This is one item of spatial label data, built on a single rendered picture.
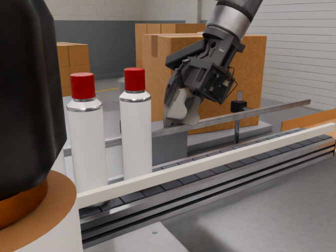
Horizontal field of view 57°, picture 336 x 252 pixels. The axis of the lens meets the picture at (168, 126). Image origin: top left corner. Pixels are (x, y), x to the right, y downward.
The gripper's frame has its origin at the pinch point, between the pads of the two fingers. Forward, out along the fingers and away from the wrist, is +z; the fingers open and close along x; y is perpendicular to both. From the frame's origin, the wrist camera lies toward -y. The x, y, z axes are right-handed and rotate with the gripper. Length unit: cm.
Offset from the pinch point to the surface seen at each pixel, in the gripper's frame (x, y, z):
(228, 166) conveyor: 11.4, 9.1, 1.7
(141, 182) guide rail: -7.4, 9.8, 9.4
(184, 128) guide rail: 2.2, 2.2, -1.1
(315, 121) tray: 60, -6, -22
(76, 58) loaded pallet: 94, -338, -5
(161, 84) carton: 10.9, -24.7, -8.2
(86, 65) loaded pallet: 110, -339, -3
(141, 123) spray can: -10.7, 7.0, 1.0
